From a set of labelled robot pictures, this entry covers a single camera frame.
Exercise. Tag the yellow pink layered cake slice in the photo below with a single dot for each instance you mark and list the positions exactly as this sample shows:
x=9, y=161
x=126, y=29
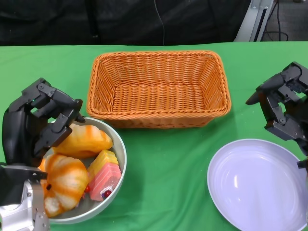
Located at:
x=106, y=175

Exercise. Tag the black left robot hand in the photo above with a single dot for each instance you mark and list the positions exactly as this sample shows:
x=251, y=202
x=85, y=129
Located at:
x=19, y=130

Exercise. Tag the grey green bowl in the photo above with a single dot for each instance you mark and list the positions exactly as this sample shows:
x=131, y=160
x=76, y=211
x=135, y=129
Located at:
x=118, y=149

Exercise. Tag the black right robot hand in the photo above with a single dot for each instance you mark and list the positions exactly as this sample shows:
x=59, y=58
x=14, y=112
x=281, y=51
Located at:
x=288, y=125

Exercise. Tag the black backdrop curtain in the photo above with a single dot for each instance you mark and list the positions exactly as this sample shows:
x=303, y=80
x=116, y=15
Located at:
x=48, y=21

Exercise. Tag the aluminium frame stand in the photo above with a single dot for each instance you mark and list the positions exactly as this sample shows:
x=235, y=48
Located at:
x=255, y=21

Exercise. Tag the orange wicker basket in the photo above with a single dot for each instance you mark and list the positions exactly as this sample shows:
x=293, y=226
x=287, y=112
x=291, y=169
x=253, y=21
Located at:
x=156, y=96

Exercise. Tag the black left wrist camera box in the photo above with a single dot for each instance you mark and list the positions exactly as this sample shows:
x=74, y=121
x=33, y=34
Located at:
x=12, y=185

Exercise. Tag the white round plate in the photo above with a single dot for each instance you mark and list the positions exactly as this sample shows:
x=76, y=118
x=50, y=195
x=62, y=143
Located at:
x=252, y=187

